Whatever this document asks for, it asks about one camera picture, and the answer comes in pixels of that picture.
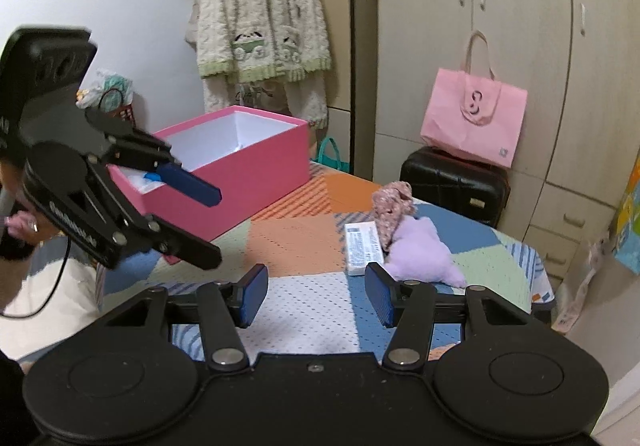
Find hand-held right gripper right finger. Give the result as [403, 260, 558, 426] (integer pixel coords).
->
[364, 262, 538, 373]

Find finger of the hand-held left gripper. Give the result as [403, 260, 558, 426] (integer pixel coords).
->
[84, 106, 223, 208]
[86, 157, 223, 272]

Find pink floral fabric scrunchie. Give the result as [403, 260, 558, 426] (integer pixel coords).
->
[371, 181, 417, 252]

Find white printed plastic bag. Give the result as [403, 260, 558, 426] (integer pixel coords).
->
[557, 236, 606, 332]

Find patchwork blanket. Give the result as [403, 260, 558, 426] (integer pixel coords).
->
[95, 161, 557, 362]

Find cream fleece cardigan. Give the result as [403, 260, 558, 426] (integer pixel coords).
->
[192, 0, 333, 84]

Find white and blue carton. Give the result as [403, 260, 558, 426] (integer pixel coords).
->
[345, 221, 387, 277]

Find white teal plastic bag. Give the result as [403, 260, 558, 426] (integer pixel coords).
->
[75, 70, 136, 109]

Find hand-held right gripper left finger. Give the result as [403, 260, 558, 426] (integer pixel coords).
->
[102, 263, 269, 373]

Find red checked basket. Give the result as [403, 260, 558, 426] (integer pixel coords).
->
[97, 88, 137, 128]

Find light purple plush toy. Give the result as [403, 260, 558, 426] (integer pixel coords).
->
[382, 215, 468, 288]

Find cream fleece pants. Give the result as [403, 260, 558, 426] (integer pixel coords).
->
[202, 73, 329, 129]

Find colourful gift bag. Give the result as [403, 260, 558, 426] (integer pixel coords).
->
[611, 171, 640, 275]

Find pink tote bag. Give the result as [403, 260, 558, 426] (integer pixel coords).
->
[420, 31, 528, 169]

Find black cable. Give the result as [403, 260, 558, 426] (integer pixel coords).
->
[0, 233, 71, 320]

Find pink cardboard box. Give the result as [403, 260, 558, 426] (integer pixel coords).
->
[107, 106, 311, 243]

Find person's left hand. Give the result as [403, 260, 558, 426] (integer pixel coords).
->
[2, 210, 57, 247]

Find striped bed quilt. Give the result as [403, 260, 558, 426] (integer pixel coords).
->
[0, 238, 103, 362]

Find beige wardrobe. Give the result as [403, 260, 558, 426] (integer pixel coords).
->
[372, 0, 640, 287]

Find black suitcase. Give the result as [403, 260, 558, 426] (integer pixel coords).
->
[400, 146, 512, 229]

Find white printed paper sheets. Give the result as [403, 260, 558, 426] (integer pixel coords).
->
[134, 170, 167, 195]

